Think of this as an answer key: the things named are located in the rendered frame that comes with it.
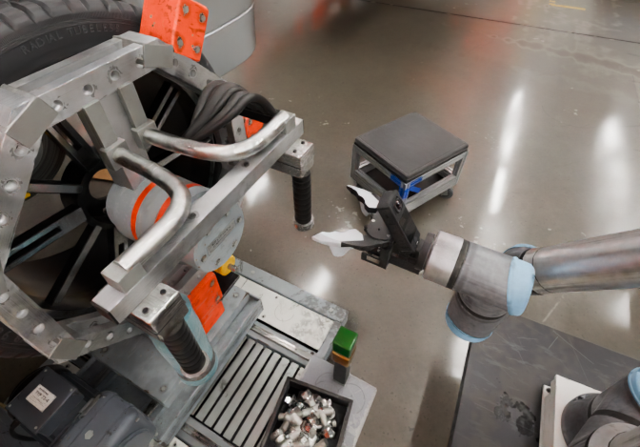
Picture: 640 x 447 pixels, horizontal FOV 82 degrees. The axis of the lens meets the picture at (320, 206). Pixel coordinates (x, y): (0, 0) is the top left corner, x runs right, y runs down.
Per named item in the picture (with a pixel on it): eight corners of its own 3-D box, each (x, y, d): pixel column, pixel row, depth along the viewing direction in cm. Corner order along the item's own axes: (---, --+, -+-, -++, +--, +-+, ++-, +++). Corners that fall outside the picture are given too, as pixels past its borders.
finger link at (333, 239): (314, 265, 69) (363, 258, 70) (313, 246, 65) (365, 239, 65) (312, 252, 71) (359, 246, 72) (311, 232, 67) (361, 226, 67)
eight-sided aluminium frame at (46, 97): (242, 206, 107) (196, -2, 67) (261, 213, 104) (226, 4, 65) (77, 380, 73) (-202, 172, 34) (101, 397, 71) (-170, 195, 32)
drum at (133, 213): (170, 200, 80) (150, 147, 70) (252, 236, 73) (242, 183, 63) (118, 246, 71) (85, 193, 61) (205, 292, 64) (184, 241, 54)
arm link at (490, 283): (513, 330, 62) (538, 301, 55) (440, 298, 66) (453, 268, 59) (522, 286, 68) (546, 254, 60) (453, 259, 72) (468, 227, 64)
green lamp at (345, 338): (339, 333, 76) (340, 323, 73) (357, 341, 74) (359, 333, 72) (330, 350, 73) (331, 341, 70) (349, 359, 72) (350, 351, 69)
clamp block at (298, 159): (273, 150, 72) (271, 127, 69) (314, 164, 69) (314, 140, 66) (259, 165, 69) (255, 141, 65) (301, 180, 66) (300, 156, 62)
